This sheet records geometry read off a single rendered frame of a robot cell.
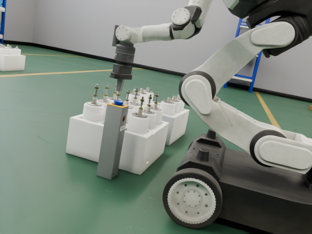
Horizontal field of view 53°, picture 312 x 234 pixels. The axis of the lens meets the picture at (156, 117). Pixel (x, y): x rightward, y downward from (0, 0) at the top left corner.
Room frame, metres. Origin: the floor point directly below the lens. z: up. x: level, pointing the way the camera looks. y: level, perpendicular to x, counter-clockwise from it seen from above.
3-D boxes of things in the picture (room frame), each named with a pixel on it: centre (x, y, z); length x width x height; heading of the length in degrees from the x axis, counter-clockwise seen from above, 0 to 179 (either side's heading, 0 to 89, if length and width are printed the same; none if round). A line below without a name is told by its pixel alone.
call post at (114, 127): (1.27, 0.16, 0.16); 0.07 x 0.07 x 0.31; 75
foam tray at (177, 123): (2.10, 0.02, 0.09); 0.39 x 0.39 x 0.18; 72
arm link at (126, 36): (1.45, 0.21, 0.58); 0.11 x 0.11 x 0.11; 73
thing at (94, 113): (1.49, 0.30, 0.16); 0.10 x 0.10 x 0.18
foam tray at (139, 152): (1.57, 0.16, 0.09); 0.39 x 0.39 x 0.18; 75
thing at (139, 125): (1.43, 0.08, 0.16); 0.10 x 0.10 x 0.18
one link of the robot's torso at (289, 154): (1.19, -0.50, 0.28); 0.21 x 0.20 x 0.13; 77
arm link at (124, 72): (1.46, 0.19, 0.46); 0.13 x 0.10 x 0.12; 147
